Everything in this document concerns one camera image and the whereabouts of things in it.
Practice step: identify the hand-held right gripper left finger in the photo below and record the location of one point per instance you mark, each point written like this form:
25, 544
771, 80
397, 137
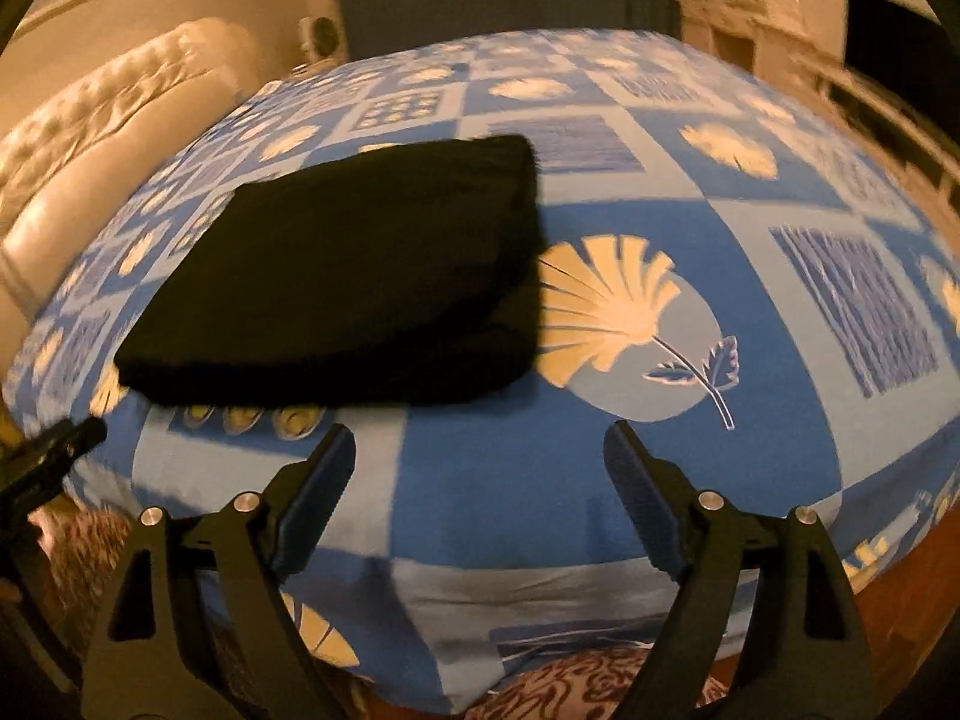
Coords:
315, 510

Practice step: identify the black television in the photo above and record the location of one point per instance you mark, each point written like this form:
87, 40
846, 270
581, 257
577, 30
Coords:
892, 30

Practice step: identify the white ornate vanity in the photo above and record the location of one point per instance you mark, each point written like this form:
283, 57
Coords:
750, 22

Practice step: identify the beige tufted headboard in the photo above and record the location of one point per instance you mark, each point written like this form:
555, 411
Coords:
97, 135

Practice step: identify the round wall fixture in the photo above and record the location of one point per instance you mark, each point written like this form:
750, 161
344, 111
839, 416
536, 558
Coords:
322, 36

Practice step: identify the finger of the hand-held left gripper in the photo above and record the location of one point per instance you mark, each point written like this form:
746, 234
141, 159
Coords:
52, 454

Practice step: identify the blue patterned bedsheet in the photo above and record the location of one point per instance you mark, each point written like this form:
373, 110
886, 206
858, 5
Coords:
525, 465

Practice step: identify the black pants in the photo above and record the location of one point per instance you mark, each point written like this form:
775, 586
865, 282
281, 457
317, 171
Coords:
337, 277

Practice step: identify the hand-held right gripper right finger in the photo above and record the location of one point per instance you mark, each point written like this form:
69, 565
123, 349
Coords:
643, 510

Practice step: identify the person's patterned clothing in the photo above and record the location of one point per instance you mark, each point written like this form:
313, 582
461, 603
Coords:
570, 690

